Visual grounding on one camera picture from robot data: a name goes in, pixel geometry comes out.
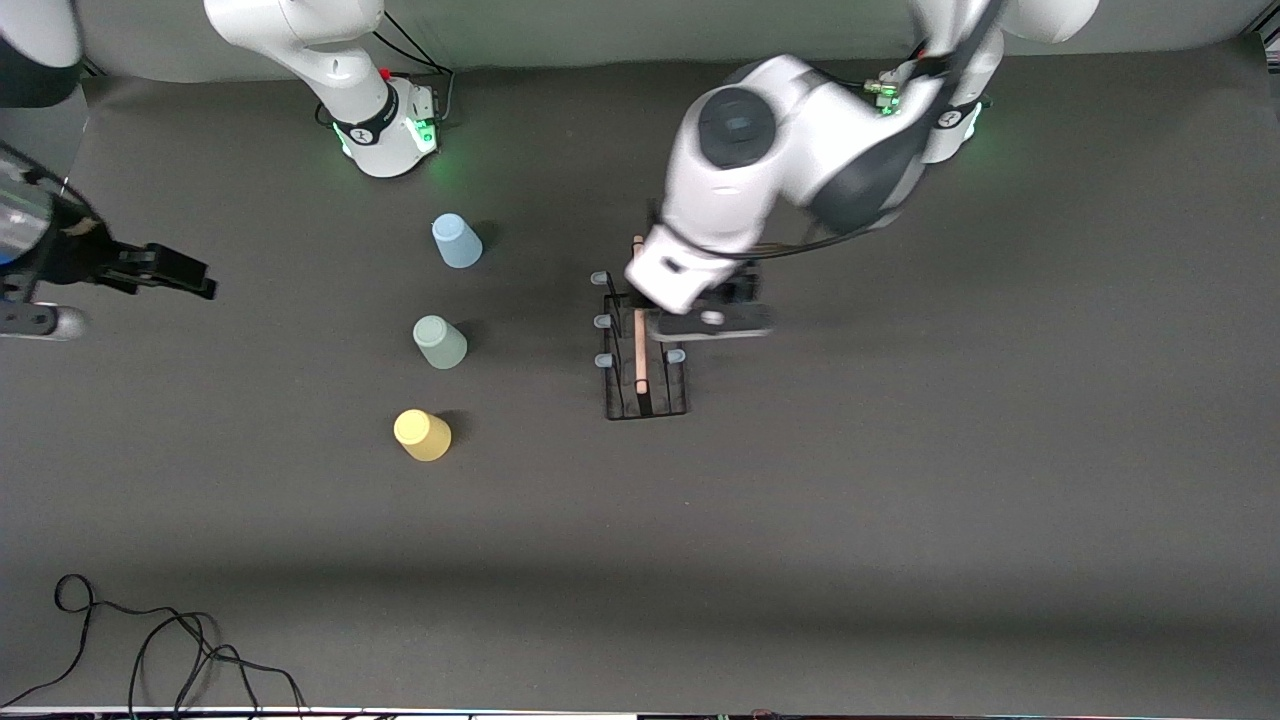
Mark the yellow plastic cup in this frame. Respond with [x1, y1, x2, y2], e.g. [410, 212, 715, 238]
[393, 409, 452, 462]

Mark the black wire cup holder rack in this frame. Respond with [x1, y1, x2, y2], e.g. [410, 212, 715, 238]
[590, 235, 691, 421]

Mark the black loose cable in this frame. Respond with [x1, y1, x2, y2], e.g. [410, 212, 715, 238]
[0, 573, 307, 717]

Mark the black right arm base cable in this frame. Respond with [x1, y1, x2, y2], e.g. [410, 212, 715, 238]
[370, 10, 457, 126]

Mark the light blue plastic cup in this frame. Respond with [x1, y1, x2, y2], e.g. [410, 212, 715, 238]
[431, 213, 484, 269]

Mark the pale green plastic cup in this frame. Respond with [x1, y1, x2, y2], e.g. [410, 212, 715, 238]
[413, 315, 469, 370]

